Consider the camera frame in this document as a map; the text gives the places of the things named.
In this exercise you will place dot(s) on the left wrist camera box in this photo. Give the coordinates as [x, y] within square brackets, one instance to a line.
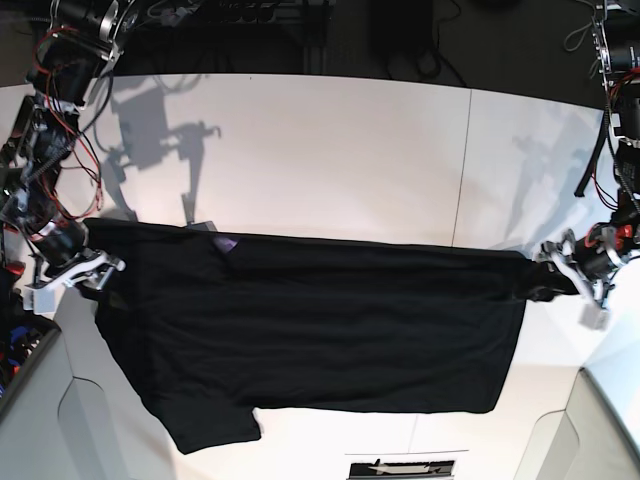
[595, 317]

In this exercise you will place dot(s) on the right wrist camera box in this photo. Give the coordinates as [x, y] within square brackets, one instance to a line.
[40, 301]

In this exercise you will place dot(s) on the printed paper sheet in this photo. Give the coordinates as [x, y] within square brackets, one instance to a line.
[420, 465]

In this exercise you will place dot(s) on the black t-shirt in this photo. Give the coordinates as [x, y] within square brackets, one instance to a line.
[209, 326]

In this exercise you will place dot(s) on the grey bin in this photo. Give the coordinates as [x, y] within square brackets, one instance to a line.
[45, 431]
[585, 440]

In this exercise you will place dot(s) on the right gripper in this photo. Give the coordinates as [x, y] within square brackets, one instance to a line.
[63, 258]

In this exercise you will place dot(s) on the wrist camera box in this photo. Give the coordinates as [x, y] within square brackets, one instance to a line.
[40, 301]
[595, 317]

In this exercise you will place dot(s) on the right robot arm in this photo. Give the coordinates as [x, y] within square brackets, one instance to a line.
[84, 41]

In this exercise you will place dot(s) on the grey bin right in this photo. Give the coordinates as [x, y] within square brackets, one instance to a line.
[585, 440]

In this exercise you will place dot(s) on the grey bin left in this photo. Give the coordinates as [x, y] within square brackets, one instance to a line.
[45, 431]

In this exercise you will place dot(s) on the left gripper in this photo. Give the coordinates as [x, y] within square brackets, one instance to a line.
[586, 266]

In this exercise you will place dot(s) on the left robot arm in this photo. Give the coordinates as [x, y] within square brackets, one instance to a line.
[613, 168]

